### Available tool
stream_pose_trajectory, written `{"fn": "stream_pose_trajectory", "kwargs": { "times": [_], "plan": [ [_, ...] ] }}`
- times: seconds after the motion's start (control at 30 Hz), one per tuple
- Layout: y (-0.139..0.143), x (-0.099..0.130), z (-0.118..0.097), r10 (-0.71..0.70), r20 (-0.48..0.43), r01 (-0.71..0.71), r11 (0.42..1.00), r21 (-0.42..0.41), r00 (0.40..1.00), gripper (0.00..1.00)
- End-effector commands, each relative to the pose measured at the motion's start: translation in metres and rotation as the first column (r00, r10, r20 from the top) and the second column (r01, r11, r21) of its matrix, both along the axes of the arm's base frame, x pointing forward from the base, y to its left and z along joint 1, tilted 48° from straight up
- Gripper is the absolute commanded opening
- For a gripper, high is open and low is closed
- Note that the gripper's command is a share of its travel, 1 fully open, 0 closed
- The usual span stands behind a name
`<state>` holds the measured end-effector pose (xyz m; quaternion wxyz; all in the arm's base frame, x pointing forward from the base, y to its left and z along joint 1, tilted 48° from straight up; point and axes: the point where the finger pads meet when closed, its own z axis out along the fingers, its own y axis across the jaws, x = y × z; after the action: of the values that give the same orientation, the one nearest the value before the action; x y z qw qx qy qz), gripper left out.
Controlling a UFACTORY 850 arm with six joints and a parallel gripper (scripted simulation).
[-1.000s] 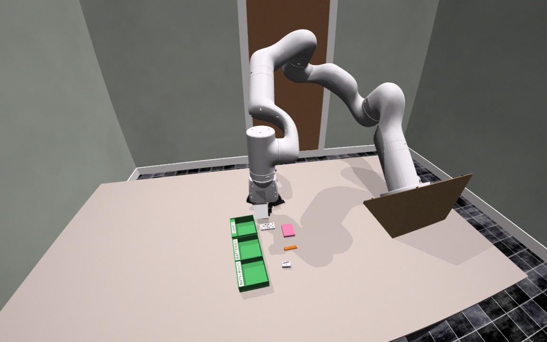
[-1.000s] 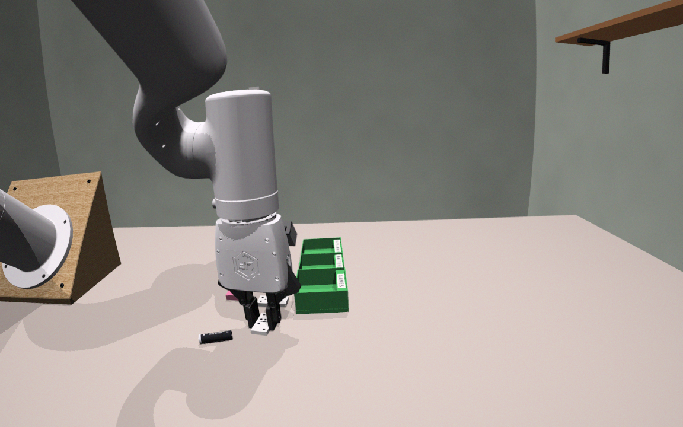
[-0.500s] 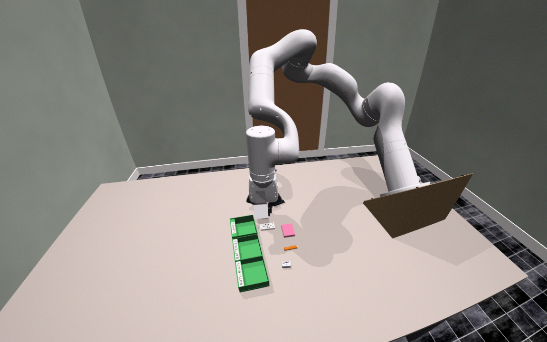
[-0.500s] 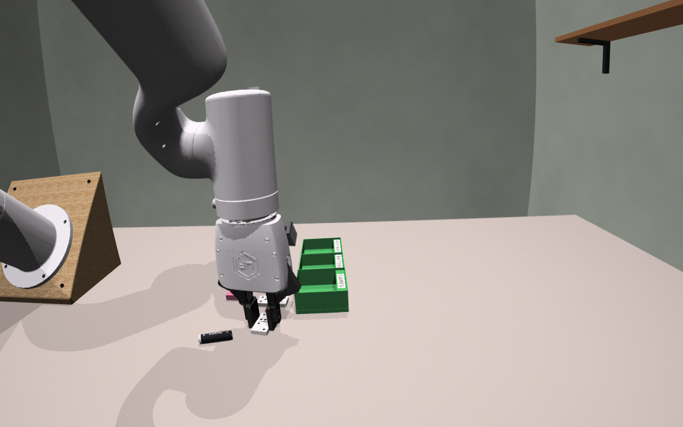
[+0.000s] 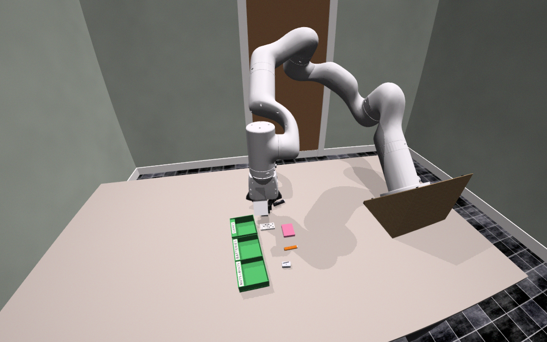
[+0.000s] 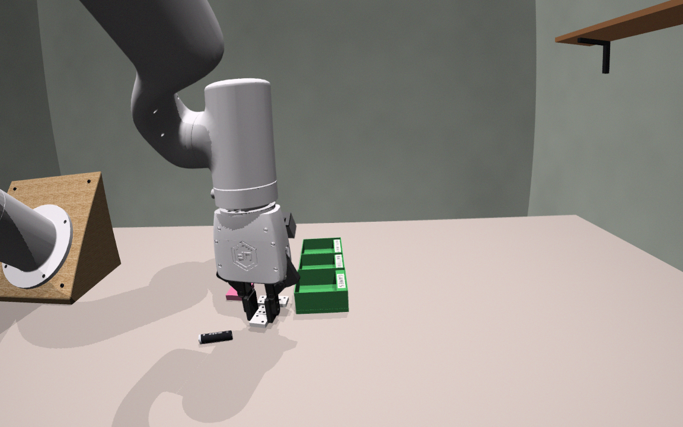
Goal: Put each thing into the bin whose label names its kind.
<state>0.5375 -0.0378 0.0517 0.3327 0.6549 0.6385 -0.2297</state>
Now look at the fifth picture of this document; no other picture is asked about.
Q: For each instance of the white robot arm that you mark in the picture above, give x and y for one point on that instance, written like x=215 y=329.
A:
x=385 y=105

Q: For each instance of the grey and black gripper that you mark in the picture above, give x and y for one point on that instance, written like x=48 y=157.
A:
x=270 y=186

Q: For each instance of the green three-compartment bin rack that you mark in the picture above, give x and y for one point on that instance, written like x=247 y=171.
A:
x=250 y=267

